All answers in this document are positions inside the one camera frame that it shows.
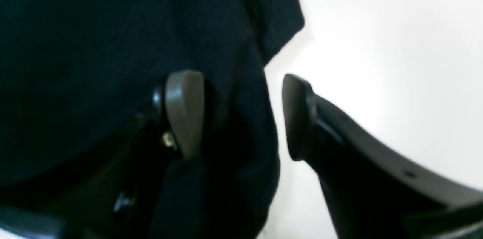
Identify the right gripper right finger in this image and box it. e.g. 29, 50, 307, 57
282, 74, 483, 239

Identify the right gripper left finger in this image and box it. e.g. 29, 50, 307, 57
113, 70, 205, 216

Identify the black t-shirt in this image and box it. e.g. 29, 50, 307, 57
0, 0, 304, 239

